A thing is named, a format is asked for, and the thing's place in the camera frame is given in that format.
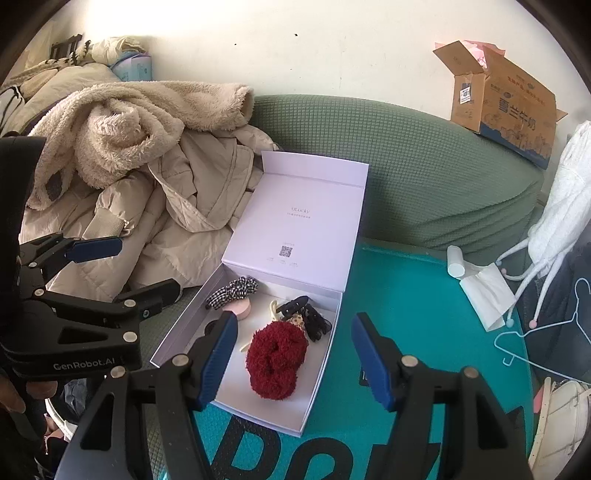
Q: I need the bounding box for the red fluffy hair clip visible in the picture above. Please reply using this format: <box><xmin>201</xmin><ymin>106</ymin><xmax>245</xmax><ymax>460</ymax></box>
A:
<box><xmin>245</xmin><ymin>321</ymin><xmax>308</xmax><ymax>401</ymax></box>

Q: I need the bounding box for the cream hair claw clip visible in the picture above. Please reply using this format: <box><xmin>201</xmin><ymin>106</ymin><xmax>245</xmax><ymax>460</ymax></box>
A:
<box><xmin>239</xmin><ymin>300</ymin><xmax>287</xmax><ymax>353</ymax></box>

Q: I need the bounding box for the operator left hand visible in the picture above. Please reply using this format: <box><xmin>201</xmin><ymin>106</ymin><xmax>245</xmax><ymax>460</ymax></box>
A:
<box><xmin>0</xmin><ymin>374</ymin><xmax>58</xmax><ymax>413</ymax></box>

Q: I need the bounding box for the pink round puff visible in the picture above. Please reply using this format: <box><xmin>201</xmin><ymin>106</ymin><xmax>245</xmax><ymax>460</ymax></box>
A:
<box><xmin>222</xmin><ymin>298</ymin><xmax>252</xmax><ymax>321</ymax></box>

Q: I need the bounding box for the black ribbon hair clip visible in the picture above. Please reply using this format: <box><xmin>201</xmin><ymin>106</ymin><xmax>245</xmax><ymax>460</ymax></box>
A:
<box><xmin>280</xmin><ymin>296</ymin><xmax>332</xmax><ymax>342</ymax></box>

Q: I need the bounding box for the black white gingham scrunchie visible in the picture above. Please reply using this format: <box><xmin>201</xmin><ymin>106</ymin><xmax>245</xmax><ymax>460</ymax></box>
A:
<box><xmin>205</xmin><ymin>276</ymin><xmax>259</xmax><ymax>310</ymax></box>

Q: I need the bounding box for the beige puffer coat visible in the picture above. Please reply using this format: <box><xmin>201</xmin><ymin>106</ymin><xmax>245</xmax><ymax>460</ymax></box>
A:
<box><xmin>19</xmin><ymin>125</ymin><xmax>276</xmax><ymax>301</ymax></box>

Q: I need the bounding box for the flower transparent hair clip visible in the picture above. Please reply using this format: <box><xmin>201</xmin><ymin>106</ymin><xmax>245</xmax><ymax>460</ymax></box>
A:
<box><xmin>287</xmin><ymin>313</ymin><xmax>305</xmax><ymax>331</ymax></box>

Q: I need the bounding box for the cream fleece jacket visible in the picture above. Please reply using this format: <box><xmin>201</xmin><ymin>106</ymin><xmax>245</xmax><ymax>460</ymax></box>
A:
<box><xmin>27</xmin><ymin>81</ymin><xmax>254</xmax><ymax>211</ymax></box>

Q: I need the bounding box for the white lint roller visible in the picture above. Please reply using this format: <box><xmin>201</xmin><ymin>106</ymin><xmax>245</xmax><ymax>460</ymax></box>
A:
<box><xmin>447</xmin><ymin>245</ymin><xmax>466</xmax><ymax>279</ymax></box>

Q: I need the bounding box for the white gift box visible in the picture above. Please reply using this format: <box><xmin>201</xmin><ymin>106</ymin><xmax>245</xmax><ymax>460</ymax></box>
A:
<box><xmin>150</xmin><ymin>151</ymin><xmax>369</xmax><ymax>437</ymax></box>

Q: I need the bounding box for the dark navy clothing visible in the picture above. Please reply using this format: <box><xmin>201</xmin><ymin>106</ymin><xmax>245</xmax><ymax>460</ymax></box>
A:
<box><xmin>534</xmin><ymin>243</ymin><xmax>590</xmax><ymax>377</ymax></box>

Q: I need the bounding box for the light blue storage box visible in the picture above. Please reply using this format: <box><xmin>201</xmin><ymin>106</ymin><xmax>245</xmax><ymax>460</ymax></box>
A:
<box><xmin>111</xmin><ymin>53</ymin><xmax>152</xmax><ymax>82</ymax></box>

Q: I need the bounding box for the cream leather handbag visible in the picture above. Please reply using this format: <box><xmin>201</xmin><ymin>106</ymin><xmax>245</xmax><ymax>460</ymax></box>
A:
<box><xmin>528</xmin><ymin>377</ymin><xmax>590</xmax><ymax>479</ymax></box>

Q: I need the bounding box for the cardboard milk carton box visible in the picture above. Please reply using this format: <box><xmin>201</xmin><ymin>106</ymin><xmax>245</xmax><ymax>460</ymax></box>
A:
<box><xmin>434</xmin><ymin>40</ymin><xmax>567</xmax><ymax>170</ymax></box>

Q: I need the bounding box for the light blue wire hanger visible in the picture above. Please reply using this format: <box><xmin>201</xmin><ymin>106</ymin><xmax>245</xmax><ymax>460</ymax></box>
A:
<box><xmin>493</xmin><ymin>277</ymin><xmax>590</xmax><ymax>385</ymax></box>

